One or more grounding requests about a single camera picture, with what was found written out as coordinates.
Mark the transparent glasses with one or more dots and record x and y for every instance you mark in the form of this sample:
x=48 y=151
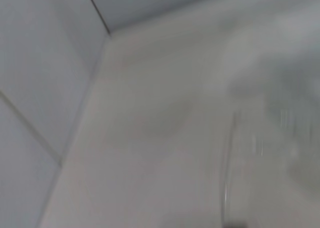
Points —
x=226 y=195

